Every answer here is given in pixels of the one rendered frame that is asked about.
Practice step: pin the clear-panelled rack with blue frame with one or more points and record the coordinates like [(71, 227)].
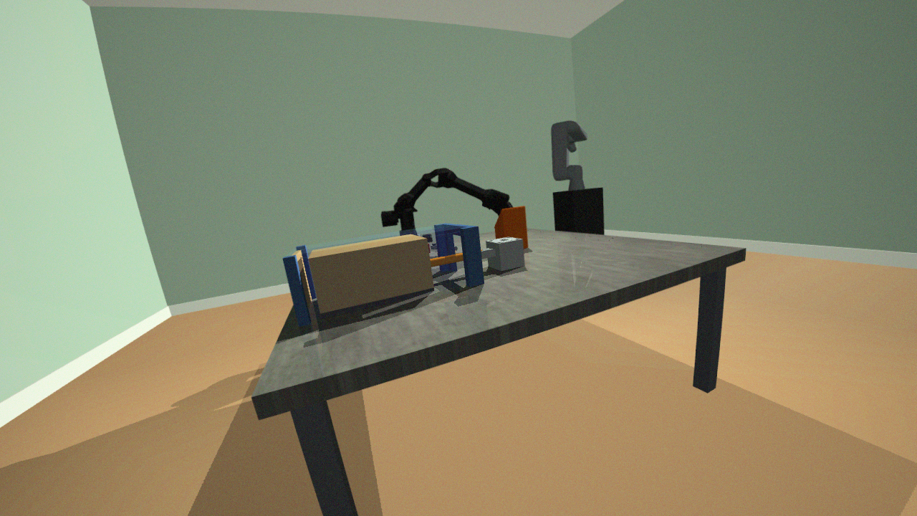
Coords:
[(333, 278)]

